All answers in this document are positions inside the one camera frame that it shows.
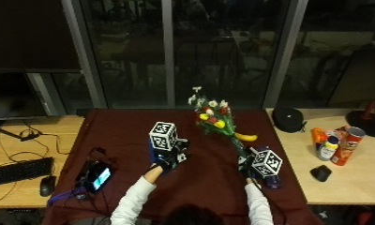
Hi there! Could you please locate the mixed flower bouquet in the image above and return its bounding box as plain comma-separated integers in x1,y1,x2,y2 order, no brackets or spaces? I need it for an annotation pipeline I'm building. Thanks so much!
187,85,250,158

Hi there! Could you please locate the black angular vertical mouse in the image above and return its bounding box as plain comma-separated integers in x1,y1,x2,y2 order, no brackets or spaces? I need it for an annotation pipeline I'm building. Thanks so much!
308,164,334,183

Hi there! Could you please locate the red chips can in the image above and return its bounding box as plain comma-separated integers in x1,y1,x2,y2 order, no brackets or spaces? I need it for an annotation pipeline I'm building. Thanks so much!
330,126,367,167

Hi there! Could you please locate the grey window post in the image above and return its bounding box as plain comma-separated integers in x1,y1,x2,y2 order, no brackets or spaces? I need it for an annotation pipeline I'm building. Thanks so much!
60,0,108,110
263,0,310,109
160,0,176,107

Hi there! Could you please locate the black lamp base red stem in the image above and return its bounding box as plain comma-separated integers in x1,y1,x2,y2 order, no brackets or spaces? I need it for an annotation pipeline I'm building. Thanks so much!
345,99,375,139

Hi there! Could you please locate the person's left hand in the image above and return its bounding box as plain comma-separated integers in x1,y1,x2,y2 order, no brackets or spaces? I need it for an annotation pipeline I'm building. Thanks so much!
148,138,191,173

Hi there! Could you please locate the black round zip case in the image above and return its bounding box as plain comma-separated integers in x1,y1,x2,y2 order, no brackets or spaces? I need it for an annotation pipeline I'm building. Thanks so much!
271,106,308,134

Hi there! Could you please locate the white bottle yellow cap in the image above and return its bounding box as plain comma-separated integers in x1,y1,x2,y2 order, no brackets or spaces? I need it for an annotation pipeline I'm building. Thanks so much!
315,135,340,162

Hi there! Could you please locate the orange snack packet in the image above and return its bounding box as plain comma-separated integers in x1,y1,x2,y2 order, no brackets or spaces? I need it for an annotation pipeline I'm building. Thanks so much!
310,127,328,145

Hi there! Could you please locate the black device with lit screen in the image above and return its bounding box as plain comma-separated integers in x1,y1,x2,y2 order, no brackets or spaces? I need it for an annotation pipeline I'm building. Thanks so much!
74,159,114,194

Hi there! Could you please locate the yellow banana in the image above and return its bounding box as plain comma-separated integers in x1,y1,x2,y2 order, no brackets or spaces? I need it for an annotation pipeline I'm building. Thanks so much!
232,132,259,143

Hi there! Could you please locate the black cable with adapter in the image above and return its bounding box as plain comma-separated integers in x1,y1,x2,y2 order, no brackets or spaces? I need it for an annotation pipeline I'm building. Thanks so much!
0,120,72,163

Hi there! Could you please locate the purple strap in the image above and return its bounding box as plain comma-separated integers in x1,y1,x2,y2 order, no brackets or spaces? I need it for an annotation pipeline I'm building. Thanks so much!
47,187,80,206

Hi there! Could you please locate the white marker cube left glove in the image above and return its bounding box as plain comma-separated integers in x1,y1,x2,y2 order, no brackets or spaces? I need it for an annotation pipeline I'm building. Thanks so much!
148,121,180,152

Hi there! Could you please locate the dark red tablecloth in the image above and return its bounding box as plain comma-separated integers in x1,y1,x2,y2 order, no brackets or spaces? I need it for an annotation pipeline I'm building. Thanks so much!
42,108,323,225

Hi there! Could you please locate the white marker cube glove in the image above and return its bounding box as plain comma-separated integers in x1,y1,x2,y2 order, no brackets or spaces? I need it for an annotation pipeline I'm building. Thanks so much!
148,121,180,152
250,149,284,179

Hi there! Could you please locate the black computer monitor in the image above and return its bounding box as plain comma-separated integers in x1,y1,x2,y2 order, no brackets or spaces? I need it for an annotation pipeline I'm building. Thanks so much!
0,69,48,120

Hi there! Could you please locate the black computer mouse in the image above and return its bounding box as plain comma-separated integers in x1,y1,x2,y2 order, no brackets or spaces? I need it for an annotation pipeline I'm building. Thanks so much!
39,174,58,198

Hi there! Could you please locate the person's right hand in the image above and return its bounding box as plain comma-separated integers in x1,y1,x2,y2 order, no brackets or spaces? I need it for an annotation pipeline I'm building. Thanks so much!
236,145,284,190

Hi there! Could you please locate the black keyboard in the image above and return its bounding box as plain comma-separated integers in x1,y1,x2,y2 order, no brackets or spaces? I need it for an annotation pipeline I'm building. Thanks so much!
0,157,55,188

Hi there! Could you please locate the white marker cube right glove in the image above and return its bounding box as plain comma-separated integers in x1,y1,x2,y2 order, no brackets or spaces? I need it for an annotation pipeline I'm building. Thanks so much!
250,149,284,179

